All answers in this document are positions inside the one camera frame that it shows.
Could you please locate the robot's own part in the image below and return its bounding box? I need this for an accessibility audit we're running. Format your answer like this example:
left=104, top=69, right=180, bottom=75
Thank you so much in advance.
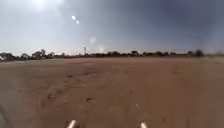
left=67, top=119, right=77, bottom=128
left=139, top=121, right=148, bottom=128

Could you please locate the row of trees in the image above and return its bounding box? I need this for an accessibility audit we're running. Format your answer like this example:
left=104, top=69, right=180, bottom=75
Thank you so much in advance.
left=0, top=48, right=224, bottom=62

